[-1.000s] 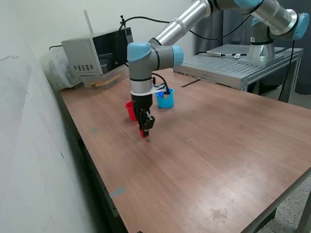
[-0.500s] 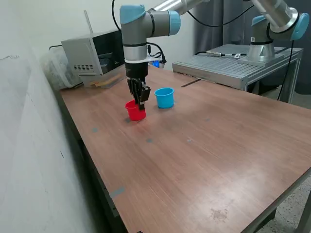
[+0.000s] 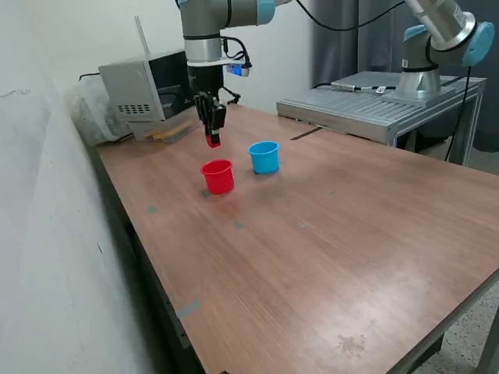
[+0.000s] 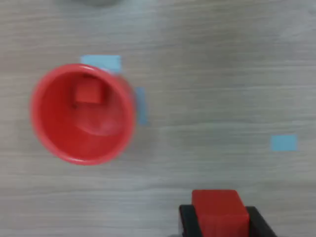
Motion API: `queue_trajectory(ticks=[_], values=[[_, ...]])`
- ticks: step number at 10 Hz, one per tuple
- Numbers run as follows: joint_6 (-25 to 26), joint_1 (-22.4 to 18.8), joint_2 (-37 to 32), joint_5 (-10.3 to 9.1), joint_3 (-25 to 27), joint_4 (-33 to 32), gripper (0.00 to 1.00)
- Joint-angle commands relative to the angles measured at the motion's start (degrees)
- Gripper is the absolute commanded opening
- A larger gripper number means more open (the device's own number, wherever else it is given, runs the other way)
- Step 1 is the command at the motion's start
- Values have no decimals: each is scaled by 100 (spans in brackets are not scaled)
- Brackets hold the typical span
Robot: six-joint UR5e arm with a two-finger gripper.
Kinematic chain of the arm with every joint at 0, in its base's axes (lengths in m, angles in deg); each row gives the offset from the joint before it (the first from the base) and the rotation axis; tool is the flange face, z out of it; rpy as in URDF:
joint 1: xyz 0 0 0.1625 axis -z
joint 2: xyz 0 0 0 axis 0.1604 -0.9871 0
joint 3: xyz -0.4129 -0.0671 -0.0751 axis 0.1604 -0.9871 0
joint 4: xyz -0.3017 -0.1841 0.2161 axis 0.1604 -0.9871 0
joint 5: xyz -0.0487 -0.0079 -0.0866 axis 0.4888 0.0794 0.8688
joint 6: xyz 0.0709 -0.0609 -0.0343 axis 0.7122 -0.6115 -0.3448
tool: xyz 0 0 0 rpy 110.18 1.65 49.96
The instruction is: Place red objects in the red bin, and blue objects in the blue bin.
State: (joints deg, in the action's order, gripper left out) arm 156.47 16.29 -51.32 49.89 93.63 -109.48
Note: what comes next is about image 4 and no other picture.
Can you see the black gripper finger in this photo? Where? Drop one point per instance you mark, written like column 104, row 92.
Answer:
column 188, row 222
column 259, row 224

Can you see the red plastic cup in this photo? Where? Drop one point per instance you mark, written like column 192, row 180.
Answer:
column 61, row 138

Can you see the small blue-grey tape piece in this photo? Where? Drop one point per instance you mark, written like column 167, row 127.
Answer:
column 141, row 108
column 103, row 62
column 284, row 142

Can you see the red cube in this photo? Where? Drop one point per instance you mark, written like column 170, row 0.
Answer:
column 219, row 212
column 88, row 93

